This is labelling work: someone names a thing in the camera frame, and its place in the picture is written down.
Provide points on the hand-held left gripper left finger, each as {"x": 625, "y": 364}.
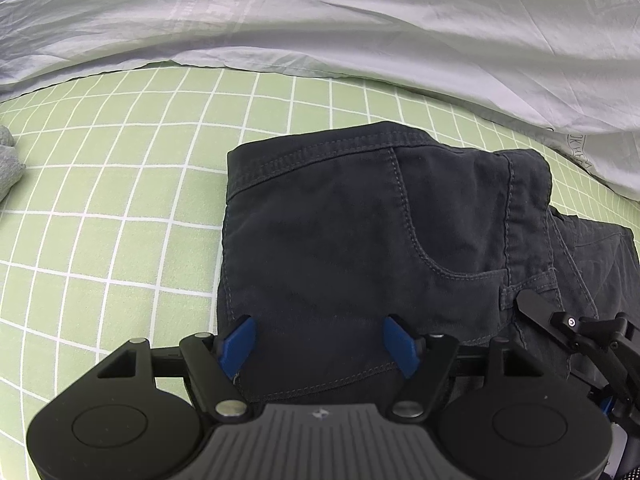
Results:
{"x": 237, "y": 345}

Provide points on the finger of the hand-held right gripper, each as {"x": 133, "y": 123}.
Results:
{"x": 545, "y": 315}

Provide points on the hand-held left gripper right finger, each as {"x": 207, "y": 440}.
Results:
{"x": 400, "y": 345}

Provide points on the black denim pants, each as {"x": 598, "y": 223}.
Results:
{"x": 350, "y": 240}

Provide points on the green checked bed sheet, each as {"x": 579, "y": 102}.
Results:
{"x": 125, "y": 210}

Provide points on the grey garment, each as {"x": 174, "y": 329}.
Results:
{"x": 10, "y": 165}

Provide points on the white carrot-print quilt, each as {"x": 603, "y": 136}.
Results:
{"x": 350, "y": 20}

